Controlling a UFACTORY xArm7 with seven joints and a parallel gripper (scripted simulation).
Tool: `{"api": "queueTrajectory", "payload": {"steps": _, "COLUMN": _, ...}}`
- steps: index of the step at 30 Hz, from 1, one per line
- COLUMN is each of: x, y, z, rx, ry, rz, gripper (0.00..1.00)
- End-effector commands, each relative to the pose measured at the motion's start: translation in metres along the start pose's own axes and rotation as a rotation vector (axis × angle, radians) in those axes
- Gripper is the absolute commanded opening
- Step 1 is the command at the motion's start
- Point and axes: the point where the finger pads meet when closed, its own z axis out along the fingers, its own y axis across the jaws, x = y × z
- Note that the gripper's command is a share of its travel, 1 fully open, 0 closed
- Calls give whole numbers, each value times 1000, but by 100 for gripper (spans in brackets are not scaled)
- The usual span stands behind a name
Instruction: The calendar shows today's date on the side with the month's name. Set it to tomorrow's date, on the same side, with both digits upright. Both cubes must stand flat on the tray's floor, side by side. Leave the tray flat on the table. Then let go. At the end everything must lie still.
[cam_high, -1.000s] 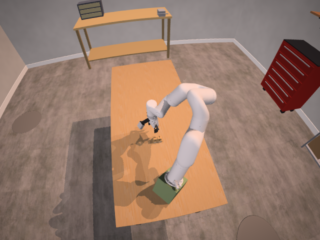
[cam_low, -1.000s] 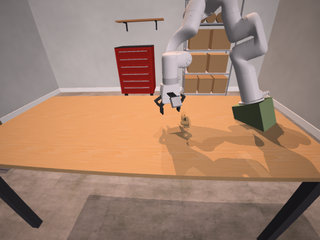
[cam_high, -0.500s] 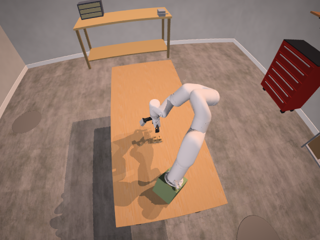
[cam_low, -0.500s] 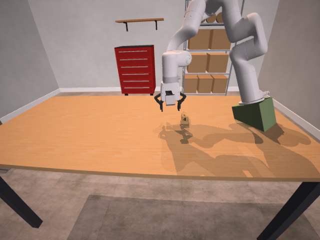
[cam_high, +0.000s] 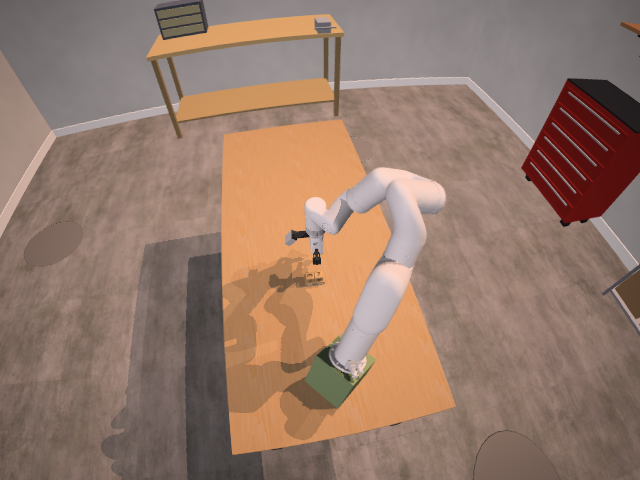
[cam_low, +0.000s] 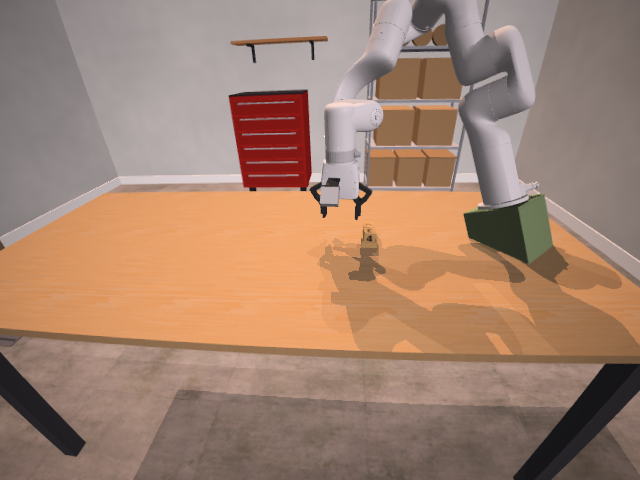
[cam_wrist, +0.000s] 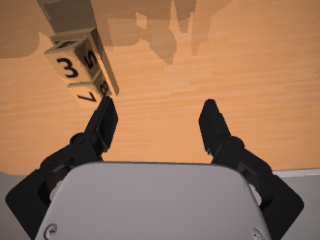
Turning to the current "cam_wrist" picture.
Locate wooden tray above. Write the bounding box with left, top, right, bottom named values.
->
left=50, top=27, right=120, bottom=98

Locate tan number cube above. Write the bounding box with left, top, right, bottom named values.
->
left=44, top=38, right=101, bottom=83
left=67, top=70, right=111, bottom=108

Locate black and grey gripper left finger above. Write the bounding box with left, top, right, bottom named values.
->
left=5, top=96, right=118, bottom=240

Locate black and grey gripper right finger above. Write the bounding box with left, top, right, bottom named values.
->
left=198, top=99, right=304, bottom=240

